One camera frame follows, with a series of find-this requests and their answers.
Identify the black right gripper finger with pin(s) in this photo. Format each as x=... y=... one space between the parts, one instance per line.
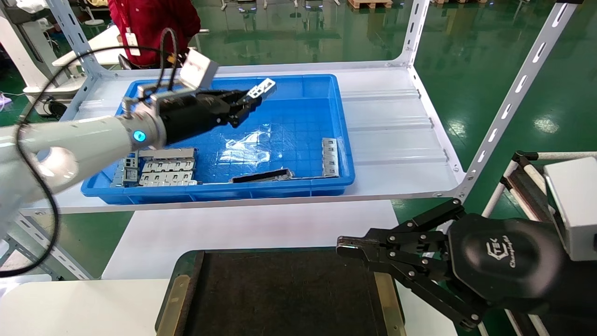
x=354 y=245

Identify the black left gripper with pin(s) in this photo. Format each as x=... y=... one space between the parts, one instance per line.
x=191 y=116

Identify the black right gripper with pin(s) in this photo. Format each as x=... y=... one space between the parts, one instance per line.
x=503 y=261

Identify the metal part with square holes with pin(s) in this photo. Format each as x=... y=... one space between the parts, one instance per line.
x=261 y=88

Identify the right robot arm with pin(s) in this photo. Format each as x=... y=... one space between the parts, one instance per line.
x=580 y=294

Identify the metal part with black face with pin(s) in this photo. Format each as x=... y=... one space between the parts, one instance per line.
x=261 y=176

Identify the black container tray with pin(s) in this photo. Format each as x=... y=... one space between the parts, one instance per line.
x=289 y=294

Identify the long plain grey metal part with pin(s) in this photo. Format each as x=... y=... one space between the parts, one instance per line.
x=170 y=153

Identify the short metal cage part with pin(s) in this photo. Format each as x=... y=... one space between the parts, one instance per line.
x=330 y=157

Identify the small tilted metal part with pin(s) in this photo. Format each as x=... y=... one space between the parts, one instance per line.
x=125 y=176

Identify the clear plastic film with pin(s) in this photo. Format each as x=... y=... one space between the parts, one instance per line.
x=247 y=149

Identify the blue plastic bin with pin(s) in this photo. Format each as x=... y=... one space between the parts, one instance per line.
x=289 y=121

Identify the person in red shirt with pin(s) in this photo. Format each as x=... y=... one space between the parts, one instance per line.
x=154 y=23

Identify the white metal shelf rack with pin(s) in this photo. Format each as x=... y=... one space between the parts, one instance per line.
x=392 y=130

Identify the white ID badge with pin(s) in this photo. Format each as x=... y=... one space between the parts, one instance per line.
x=133 y=43

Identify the black and white tube cart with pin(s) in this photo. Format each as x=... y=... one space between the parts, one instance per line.
x=522 y=179

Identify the white background table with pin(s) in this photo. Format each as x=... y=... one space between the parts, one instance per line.
x=102 y=46

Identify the wooden pallet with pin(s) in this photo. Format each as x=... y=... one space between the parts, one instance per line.
x=371 y=3

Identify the white machine base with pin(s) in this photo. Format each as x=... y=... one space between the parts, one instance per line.
x=28 y=51

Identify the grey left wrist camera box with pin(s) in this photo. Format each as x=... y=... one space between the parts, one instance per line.
x=198 y=69

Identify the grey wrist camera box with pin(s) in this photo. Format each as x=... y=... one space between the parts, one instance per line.
x=198 y=69
x=576 y=205

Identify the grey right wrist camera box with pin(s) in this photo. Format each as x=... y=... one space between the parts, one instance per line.
x=576 y=205

